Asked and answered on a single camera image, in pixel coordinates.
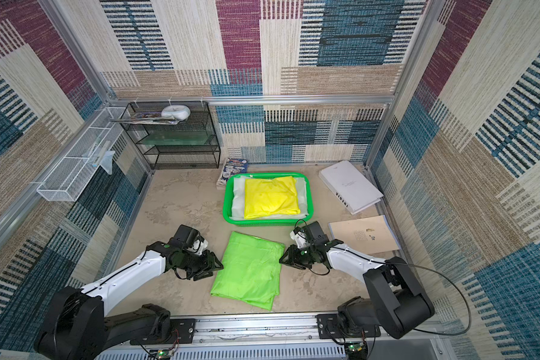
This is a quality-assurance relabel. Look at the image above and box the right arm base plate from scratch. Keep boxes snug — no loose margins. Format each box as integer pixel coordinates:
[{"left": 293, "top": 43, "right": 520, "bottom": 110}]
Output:
[{"left": 316, "top": 313, "right": 381, "bottom": 340}]

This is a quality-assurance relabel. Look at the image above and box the small yellow raincoat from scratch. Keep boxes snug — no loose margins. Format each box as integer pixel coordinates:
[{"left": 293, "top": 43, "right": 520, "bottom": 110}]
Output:
[{"left": 244, "top": 176, "right": 302, "bottom": 220}]

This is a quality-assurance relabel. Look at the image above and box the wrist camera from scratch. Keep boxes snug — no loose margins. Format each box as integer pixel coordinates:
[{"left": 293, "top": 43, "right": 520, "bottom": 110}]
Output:
[
  {"left": 290, "top": 229, "right": 309, "bottom": 249},
  {"left": 188, "top": 236, "right": 209, "bottom": 256}
]

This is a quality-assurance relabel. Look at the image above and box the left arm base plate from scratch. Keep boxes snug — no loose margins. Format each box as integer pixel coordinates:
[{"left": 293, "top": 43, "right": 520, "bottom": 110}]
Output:
[{"left": 130, "top": 318, "right": 197, "bottom": 346}]

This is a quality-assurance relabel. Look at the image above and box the white book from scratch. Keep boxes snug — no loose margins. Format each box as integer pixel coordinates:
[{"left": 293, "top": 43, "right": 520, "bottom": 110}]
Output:
[{"left": 319, "top": 160, "right": 383, "bottom": 215}]

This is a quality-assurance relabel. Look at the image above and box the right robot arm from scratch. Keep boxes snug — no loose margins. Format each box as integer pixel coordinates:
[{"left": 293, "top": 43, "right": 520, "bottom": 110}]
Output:
[{"left": 279, "top": 222, "right": 435, "bottom": 339}]

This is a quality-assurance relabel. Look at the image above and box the green plastic basket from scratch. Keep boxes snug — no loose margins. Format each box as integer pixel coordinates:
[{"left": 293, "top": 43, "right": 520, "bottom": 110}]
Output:
[{"left": 221, "top": 172, "right": 314, "bottom": 227}]

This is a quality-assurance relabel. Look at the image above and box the blue treehouse book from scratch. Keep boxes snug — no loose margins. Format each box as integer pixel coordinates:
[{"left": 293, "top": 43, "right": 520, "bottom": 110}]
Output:
[{"left": 216, "top": 158, "right": 249, "bottom": 188}]

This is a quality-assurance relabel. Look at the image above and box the magazine on rack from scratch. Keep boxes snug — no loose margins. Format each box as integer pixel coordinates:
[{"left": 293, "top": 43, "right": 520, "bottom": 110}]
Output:
[{"left": 112, "top": 112, "right": 181, "bottom": 125}]

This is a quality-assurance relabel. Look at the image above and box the black wire shelf rack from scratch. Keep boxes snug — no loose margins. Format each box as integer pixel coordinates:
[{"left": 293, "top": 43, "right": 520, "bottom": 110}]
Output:
[{"left": 119, "top": 100, "right": 221, "bottom": 170}]

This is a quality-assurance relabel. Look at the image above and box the lime green raincoat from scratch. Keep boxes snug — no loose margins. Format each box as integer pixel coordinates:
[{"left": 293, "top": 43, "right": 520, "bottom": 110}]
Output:
[{"left": 211, "top": 232, "right": 285, "bottom": 311}]

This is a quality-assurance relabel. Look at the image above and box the tan notebook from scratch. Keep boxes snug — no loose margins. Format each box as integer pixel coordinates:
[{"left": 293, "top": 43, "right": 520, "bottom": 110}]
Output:
[{"left": 328, "top": 215, "right": 400, "bottom": 255}]

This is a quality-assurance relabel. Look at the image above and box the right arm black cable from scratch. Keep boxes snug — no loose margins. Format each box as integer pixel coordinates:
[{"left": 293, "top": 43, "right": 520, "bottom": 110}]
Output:
[{"left": 400, "top": 262, "right": 473, "bottom": 337}]

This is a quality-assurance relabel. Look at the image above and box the white translucent raincoat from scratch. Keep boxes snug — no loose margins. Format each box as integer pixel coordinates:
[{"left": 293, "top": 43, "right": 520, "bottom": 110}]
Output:
[{"left": 230, "top": 175, "right": 309, "bottom": 221}]

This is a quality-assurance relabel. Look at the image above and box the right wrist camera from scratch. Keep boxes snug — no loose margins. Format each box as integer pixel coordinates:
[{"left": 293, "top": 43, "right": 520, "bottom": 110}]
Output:
[{"left": 290, "top": 229, "right": 309, "bottom": 249}]

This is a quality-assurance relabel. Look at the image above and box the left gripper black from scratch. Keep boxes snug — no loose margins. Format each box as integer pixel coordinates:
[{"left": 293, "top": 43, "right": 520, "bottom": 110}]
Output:
[{"left": 180, "top": 248, "right": 225, "bottom": 280}]

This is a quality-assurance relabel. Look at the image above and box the white wire wall basket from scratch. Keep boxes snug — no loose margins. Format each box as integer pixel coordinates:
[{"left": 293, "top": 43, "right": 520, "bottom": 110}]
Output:
[{"left": 37, "top": 106, "right": 123, "bottom": 202}]

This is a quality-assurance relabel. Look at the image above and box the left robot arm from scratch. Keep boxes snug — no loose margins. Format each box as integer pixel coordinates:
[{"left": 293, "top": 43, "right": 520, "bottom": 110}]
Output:
[{"left": 34, "top": 225, "right": 224, "bottom": 359}]

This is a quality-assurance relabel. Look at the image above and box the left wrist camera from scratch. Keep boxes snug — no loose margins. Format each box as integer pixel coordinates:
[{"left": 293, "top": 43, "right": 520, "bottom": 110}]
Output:
[{"left": 188, "top": 236, "right": 209, "bottom": 256}]

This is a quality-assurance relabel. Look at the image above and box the white bowl on rack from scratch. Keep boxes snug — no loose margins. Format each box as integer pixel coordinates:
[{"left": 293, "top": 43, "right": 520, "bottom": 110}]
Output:
[{"left": 160, "top": 105, "right": 191, "bottom": 121}]

